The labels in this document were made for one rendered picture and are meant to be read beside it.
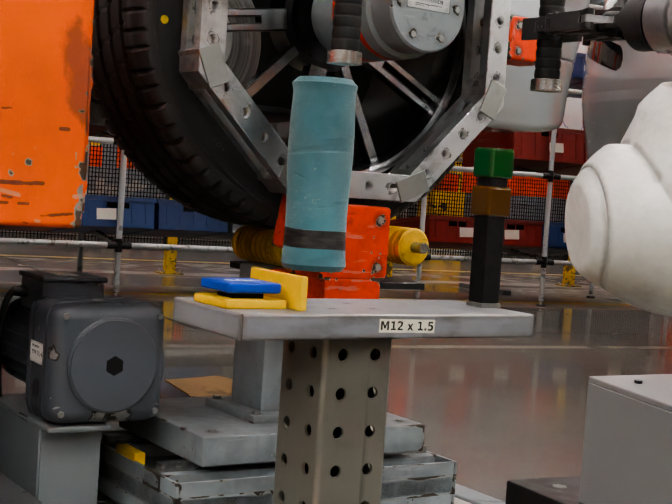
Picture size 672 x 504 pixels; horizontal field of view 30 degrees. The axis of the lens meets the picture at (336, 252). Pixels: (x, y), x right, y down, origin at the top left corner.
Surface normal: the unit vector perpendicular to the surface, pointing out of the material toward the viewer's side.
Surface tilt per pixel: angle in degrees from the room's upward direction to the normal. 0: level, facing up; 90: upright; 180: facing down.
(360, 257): 90
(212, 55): 90
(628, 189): 75
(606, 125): 109
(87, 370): 90
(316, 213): 92
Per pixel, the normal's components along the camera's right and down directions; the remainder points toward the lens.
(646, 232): -0.34, 0.16
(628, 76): -0.91, -0.07
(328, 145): 0.24, 0.07
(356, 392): 0.54, 0.08
